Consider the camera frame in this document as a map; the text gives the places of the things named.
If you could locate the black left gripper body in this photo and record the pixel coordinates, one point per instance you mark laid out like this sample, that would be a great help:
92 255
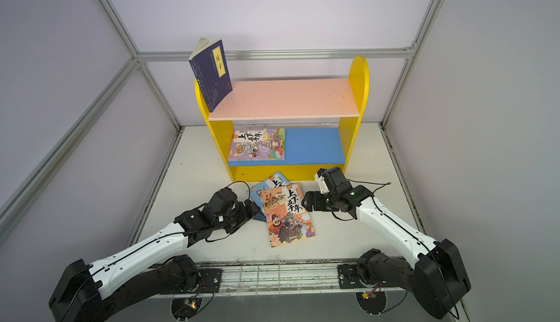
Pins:
243 212

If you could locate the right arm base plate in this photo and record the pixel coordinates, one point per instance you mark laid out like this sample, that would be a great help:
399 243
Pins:
348 278

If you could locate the orange comic book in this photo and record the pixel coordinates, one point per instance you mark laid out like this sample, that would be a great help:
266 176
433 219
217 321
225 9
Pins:
287 220

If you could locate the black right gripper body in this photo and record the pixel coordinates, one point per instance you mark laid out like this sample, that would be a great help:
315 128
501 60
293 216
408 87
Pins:
319 200

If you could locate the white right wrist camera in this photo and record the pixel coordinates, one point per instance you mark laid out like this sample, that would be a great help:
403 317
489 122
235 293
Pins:
320 179

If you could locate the yellow pink blue bookshelf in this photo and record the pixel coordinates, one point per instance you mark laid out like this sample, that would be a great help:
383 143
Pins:
322 118

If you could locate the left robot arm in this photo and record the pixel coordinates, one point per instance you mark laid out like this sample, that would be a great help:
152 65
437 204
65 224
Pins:
158 264

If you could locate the dark blue standing book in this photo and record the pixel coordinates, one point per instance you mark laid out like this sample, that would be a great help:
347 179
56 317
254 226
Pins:
209 66

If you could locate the light blue comic book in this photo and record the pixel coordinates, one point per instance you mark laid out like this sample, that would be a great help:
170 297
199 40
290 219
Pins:
275 181

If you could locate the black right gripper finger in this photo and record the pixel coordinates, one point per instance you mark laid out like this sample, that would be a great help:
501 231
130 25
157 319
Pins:
310 205
313 196

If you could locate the dark blue flat book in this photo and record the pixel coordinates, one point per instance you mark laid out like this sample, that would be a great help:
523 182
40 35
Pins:
259 216

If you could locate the purple comic book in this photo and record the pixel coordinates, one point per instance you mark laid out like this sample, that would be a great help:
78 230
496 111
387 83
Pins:
257 145

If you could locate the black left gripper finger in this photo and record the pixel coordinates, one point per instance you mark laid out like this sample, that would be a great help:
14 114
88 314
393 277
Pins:
248 222
251 209

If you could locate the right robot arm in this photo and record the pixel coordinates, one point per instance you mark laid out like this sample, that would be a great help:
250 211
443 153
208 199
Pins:
433 271

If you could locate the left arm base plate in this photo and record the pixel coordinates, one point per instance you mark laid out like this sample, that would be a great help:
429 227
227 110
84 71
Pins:
208 281

